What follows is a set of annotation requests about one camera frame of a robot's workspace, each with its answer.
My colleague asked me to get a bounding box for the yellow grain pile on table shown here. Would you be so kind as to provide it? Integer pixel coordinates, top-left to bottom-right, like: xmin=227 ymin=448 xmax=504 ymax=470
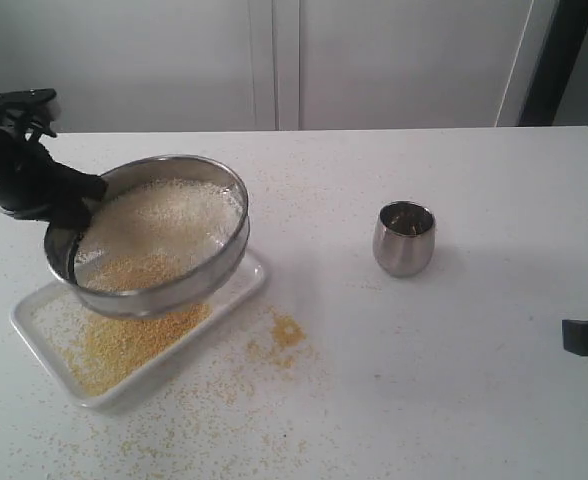
xmin=264 ymin=306 xmax=322 ymax=372

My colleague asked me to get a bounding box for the yellowish grain powder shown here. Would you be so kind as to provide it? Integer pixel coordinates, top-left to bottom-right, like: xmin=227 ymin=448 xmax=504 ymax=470
xmin=75 ymin=179 xmax=242 ymax=292

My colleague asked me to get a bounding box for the round steel mesh sieve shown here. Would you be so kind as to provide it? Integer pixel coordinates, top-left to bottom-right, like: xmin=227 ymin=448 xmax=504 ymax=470
xmin=44 ymin=154 xmax=250 ymax=319

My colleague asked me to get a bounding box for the stainless steel cup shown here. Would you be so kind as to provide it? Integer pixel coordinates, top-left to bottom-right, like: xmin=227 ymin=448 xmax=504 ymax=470
xmin=372 ymin=201 xmax=436 ymax=278

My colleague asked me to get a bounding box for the dark vertical post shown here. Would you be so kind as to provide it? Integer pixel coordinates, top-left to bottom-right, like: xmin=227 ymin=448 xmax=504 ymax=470
xmin=518 ymin=0 xmax=588 ymax=127

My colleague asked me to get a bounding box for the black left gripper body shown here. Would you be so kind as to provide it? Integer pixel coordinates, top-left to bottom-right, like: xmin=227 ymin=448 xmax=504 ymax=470
xmin=0 ymin=128 xmax=56 ymax=220

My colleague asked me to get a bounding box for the white rectangular plastic tray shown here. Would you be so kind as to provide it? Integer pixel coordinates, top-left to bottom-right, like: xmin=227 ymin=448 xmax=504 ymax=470
xmin=10 ymin=252 xmax=267 ymax=409

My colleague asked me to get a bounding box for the yellow millet in tray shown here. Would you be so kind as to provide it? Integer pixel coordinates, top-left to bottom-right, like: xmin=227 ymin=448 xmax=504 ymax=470
xmin=33 ymin=294 xmax=214 ymax=398

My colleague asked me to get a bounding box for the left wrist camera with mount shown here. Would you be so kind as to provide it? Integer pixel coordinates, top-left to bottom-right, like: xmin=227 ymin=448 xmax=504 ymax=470
xmin=0 ymin=88 xmax=61 ymax=141

